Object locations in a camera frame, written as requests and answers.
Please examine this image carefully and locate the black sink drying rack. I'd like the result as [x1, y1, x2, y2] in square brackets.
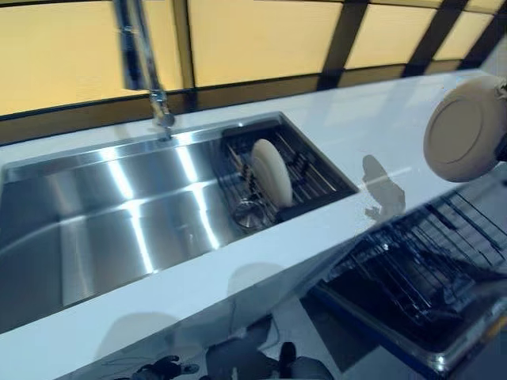
[213, 120, 360, 230]

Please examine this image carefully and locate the white glossy base cabinet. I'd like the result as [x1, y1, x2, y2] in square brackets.
[59, 276, 397, 380]

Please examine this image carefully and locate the stainless steel sink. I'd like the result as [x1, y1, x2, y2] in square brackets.
[0, 111, 360, 336]

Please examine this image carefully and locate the dark framed yellow window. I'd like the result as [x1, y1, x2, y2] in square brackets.
[0, 0, 507, 138]

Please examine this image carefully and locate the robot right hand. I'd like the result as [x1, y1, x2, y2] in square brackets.
[493, 78, 507, 163]

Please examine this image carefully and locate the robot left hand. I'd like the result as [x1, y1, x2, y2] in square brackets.
[130, 353, 201, 380]

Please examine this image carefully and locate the dark robot right foot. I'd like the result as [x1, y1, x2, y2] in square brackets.
[278, 341, 298, 371]

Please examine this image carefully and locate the black wire dishwasher rack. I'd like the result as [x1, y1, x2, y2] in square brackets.
[324, 185, 507, 329]

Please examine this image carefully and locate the cream round plate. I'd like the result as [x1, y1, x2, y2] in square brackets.
[251, 138, 294, 209]
[422, 75, 507, 184]

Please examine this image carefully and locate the round steel sink strainer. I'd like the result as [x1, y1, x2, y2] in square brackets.
[232, 199, 274, 230]

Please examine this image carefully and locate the chrome gooseneck faucet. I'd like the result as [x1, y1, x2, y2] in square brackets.
[112, 0, 175, 142]

